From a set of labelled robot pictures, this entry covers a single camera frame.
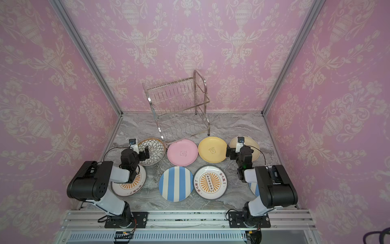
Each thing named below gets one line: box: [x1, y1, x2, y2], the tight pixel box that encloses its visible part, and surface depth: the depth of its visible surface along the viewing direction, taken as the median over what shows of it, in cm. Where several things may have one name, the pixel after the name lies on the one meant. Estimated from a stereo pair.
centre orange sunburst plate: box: [192, 164, 229, 201], surface depth 87 cm
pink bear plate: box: [167, 138, 199, 167], surface depth 99 cm
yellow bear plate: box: [198, 136, 228, 164], surface depth 102 cm
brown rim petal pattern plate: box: [138, 137, 166, 167], surface depth 102 cm
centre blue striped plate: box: [158, 166, 194, 203], surface depth 87 cm
